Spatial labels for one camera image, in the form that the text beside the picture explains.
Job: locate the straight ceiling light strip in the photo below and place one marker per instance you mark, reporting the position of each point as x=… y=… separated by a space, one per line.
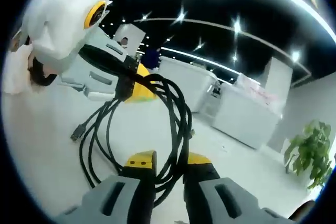
x=199 y=60

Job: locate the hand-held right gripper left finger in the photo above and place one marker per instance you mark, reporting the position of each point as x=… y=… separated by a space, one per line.
x=110 y=197

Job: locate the green potted plant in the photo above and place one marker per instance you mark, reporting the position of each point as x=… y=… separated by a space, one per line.
x=312 y=150

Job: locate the white storage bin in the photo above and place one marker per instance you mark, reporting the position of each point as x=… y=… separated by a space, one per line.
x=183 y=82
x=244 y=121

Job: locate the stack of pink white packets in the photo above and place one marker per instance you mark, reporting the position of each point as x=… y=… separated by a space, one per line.
x=257 y=90

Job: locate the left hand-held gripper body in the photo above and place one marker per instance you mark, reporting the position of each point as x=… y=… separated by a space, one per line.
x=60 y=24

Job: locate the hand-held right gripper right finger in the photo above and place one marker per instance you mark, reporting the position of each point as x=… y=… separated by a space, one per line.
x=210 y=200

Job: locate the person's left hand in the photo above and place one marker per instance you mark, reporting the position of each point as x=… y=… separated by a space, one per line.
x=42 y=75

